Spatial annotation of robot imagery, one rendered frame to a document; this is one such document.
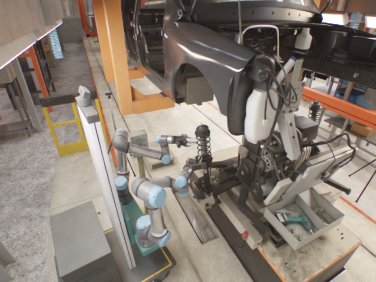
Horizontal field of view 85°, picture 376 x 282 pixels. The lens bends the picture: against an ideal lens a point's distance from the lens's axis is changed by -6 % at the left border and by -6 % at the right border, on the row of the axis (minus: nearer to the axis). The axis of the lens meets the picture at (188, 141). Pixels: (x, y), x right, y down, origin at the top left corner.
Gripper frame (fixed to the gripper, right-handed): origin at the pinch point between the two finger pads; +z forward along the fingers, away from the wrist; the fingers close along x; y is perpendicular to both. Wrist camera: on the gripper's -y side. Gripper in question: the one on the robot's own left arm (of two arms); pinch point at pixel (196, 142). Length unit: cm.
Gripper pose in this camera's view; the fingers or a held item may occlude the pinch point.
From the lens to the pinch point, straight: 178.7
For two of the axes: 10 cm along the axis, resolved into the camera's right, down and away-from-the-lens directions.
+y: 2.8, -4.0, 8.7
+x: 0.7, 9.1, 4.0
